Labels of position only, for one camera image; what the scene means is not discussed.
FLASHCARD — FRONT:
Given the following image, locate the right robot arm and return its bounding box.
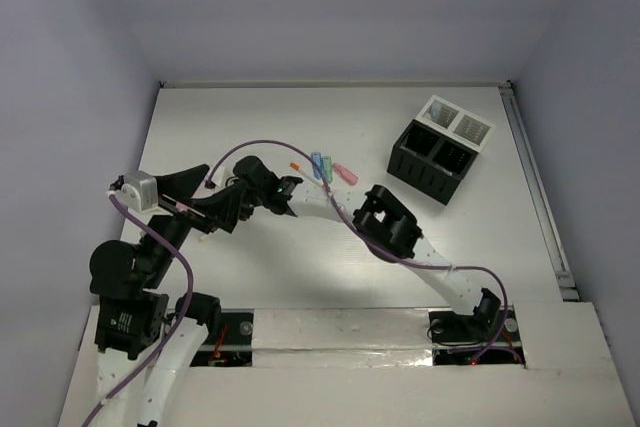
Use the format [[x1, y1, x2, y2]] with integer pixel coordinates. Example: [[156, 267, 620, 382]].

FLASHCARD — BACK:
[[233, 156, 501, 339]]

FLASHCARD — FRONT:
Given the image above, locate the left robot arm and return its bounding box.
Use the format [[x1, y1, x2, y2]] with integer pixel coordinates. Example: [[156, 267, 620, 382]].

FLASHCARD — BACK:
[[83, 165, 255, 426]]

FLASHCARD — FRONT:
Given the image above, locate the orange tipped white pen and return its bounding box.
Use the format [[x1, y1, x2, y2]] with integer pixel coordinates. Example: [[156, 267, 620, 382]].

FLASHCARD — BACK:
[[290, 162, 322, 187]]

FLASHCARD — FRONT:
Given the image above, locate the light blue highlighter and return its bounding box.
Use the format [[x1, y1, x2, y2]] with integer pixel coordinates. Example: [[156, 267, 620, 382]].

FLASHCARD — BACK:
[[311, 151, 324, 180]]

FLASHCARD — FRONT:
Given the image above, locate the green highlighter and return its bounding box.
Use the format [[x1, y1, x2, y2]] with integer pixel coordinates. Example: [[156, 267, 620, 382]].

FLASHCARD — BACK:
[[322, 156, 333, 184]]

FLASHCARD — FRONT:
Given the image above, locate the pink highlighter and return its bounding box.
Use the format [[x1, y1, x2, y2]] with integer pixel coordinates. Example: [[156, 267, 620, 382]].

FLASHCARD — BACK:
[[332, 163, 358, 186]]

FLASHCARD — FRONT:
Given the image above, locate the white foam front board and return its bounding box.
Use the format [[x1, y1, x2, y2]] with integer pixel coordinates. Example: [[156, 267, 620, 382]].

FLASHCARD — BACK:
[[57, 301, 626, 427]]

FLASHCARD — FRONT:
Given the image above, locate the black and white organizer box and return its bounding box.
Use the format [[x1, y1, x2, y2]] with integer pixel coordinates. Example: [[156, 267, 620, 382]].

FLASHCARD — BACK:
[[387, 95, 495, 205]]

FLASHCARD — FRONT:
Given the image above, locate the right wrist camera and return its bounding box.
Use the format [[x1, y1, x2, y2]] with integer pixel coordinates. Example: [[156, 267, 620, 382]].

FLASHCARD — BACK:
[[204, 166, 233, 191]]

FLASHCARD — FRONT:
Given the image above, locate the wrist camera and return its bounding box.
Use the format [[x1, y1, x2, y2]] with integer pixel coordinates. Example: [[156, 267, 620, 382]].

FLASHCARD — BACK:
[[109, 171, 159, 213], [204, 166, 233, 191]]

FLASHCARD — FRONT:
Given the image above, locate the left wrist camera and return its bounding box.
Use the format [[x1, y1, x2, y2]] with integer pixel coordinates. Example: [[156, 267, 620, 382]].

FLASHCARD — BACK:
[[109, 171, 159, 213]]

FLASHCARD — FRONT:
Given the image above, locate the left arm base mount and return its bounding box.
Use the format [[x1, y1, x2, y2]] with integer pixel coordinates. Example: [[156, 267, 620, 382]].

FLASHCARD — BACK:
[[190, 310, 254, 368]]

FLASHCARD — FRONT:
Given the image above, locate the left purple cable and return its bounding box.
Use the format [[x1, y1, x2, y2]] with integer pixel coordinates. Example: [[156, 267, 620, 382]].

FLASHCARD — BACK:
[[79, 194, 196, 427]]

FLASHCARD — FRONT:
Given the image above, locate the purple cable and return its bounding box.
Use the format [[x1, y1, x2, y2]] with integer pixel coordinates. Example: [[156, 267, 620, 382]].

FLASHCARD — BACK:
[[207, 139, 510, 363], [79, 194, 196, 427]]

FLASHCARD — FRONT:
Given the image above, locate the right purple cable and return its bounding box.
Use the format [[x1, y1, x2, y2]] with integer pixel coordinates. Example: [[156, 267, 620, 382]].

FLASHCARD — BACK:
[[207, 139, 510, 363]]

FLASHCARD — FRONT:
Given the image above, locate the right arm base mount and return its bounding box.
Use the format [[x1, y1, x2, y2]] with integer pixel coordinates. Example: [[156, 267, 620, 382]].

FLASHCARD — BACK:
[[426, 308, 525, 366]]

